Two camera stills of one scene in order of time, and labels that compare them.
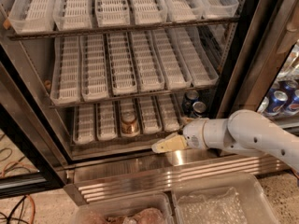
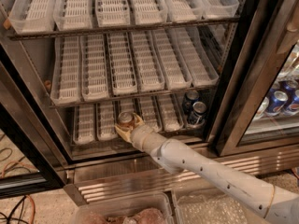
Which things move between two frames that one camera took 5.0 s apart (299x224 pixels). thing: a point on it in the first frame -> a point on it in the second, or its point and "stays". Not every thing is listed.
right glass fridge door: (263, 71) stays
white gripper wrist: (193, 135) -> (139, 135)
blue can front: (199, 108) stays
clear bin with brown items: (143, 209) stays
